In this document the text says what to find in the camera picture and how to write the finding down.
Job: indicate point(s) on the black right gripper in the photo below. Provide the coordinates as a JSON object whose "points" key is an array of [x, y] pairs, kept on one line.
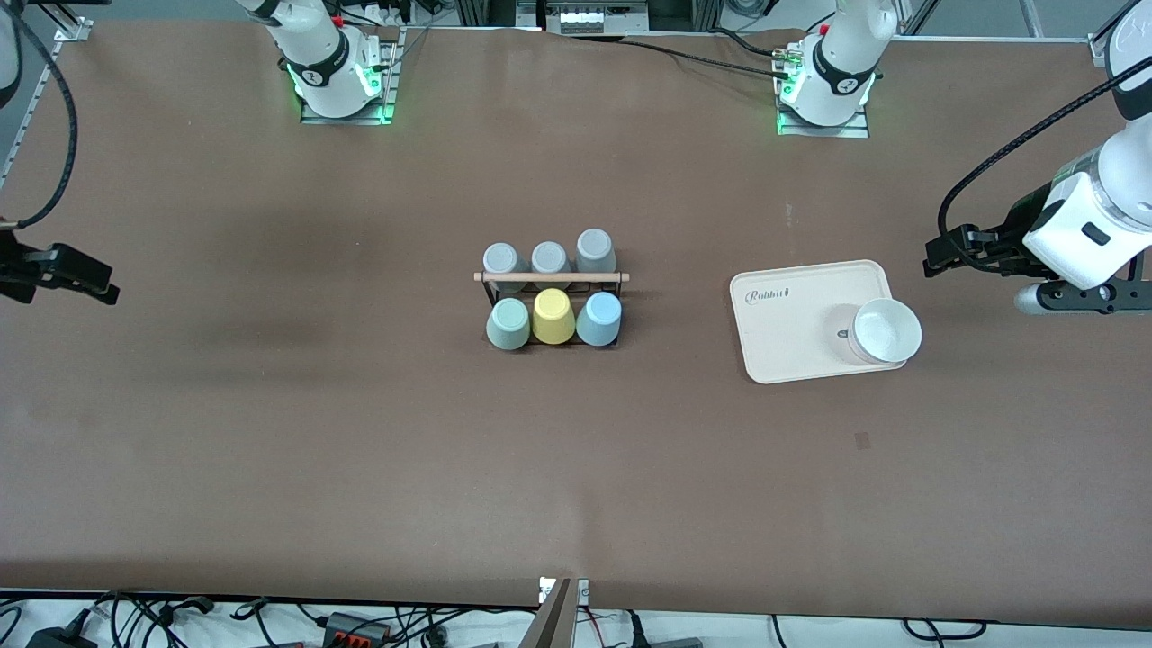
{"points": [[20, 266]]}

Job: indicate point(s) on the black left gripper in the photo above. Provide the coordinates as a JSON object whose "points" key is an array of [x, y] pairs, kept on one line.
{"points": [[1015, 237]]}

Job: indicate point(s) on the light blue cup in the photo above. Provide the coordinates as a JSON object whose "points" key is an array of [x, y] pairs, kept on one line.
{"points": [[598, 319]]}

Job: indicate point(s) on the pale green cup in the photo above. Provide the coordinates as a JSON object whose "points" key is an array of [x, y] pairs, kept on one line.
{"points": [[508, 324]]}

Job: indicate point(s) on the white bowl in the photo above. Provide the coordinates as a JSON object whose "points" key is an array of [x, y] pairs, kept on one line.
{"points": [[886, 328]]}

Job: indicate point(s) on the beige tray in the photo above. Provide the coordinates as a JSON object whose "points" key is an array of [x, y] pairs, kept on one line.
{"points": [[792, 342]]}

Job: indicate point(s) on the black power adapter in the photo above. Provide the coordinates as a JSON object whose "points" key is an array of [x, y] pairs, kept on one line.
{"points": [[58, 641]]}

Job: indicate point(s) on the grey cup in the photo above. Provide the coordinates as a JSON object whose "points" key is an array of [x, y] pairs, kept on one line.
{"points": [[595, 250], [504, 259], [551, 257]]}

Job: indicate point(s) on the yellow cup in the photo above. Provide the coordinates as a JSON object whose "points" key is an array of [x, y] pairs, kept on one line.
{"points": [[553, 319]]}

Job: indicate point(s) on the black box orange connectors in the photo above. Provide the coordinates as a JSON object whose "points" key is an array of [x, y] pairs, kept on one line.
{"points": [[346, 623]]}

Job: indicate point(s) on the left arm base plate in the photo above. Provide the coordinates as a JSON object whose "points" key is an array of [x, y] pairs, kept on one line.
{"points": [[855, 130]]}

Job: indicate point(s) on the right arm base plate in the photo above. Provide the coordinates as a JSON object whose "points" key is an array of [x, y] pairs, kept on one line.
{"points": [[346, 120]]}

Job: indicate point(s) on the small white bracket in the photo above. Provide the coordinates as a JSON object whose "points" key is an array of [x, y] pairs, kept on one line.
{"points": [[583, 592]]}

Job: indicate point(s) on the grey camera mount wedge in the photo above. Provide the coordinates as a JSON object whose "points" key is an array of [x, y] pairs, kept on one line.
{"points": [[553, 621]]}

